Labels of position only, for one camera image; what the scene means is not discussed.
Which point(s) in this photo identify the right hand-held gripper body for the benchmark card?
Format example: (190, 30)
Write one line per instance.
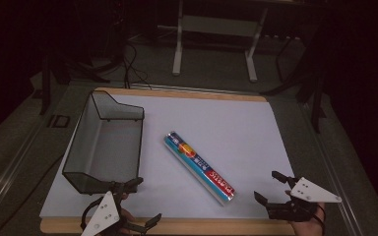
(311, 191)

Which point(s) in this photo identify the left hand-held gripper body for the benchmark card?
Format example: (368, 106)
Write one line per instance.
(102, 212)

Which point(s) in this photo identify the blue and red wrap box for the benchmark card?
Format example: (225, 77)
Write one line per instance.
(197, 165)

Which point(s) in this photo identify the person's left hand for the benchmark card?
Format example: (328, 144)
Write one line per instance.
(128, 217)

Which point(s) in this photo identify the person's right hand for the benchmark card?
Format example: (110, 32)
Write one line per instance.
(308, 227)

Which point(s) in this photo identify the white table mat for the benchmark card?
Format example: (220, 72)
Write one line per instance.
(226, 131)

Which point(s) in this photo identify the white metal stand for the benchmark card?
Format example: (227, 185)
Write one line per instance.
(216, 26)

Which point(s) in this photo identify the aluminium rail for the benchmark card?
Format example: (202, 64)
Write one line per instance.
(19, 164)
(334, 170)

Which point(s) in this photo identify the black bracket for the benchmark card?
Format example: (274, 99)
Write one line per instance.
(59, 121)

